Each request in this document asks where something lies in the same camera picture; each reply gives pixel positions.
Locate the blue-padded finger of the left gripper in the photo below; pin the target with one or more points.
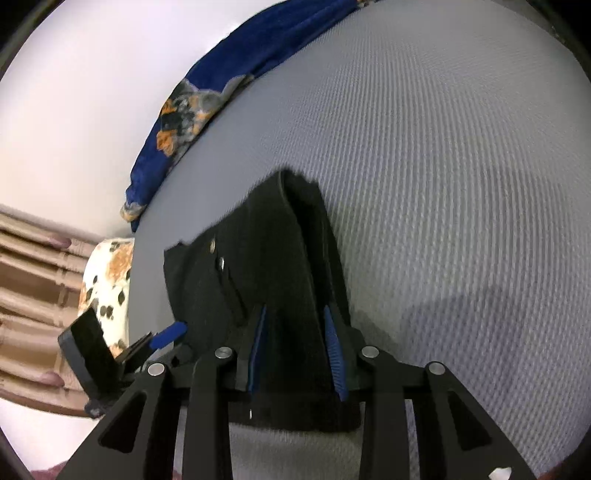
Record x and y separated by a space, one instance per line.
168 335

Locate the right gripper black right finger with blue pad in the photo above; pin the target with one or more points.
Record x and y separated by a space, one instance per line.
343 342

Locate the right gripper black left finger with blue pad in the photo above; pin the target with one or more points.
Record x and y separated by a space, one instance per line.
248 352

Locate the black pants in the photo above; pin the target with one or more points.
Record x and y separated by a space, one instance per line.
277 249

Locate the white floral pillow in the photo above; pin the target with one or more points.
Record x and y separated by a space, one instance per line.
105 289

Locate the beige curtain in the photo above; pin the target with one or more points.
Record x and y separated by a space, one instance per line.
41 279

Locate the blue floral blanket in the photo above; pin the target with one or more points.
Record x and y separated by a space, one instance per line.
257 46

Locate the grey mesh mattress cover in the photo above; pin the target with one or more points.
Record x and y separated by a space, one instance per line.
451 141

